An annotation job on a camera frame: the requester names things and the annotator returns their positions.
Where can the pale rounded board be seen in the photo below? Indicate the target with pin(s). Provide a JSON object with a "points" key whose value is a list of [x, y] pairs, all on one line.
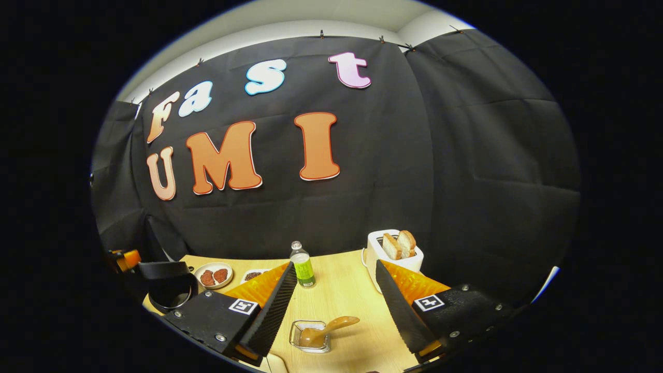
{"points": [[277, 365]]}

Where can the round white plate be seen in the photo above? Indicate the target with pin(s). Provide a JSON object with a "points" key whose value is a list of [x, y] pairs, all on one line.
{"points": [[199, 267]]}

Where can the wooden spoon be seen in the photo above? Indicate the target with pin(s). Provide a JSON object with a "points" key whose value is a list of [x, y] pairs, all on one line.
{"points": [[336, 324]]}

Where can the black rice cooker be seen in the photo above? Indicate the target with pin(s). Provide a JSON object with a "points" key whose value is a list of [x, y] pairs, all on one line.
{"points": [[155, 303]]}

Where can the green drink bottle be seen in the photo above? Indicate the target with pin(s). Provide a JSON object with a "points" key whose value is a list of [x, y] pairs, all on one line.
{"points": [[303, 269]]}

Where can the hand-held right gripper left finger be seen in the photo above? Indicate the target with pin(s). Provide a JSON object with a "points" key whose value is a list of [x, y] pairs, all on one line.
{"points": [[272, 316]]}

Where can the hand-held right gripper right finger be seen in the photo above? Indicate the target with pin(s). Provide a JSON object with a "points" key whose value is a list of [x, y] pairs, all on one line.
{"points": [[401, 316]]}

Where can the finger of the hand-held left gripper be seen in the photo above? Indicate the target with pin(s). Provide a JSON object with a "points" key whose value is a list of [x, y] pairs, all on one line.
{"points": [[127, 260]]}

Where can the black backdrop cloth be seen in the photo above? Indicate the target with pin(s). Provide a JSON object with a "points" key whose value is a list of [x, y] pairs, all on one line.
{"points": [[466, 155]]}

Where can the white toaster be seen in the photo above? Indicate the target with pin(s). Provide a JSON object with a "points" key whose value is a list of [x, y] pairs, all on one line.
{"points": [[374, 254]]}

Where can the white divided grain tray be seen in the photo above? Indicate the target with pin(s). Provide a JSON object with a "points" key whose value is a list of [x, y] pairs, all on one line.
{"points": [[254, 275]]}

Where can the toast bread slice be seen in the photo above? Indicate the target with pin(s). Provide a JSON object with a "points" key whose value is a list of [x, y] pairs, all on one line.
{"points": [[391, 247], [407, 242]]}

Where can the red-brown food piece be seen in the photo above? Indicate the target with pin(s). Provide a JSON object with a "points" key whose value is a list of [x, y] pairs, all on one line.
{"points": [[220, 275], [207, 278]]}

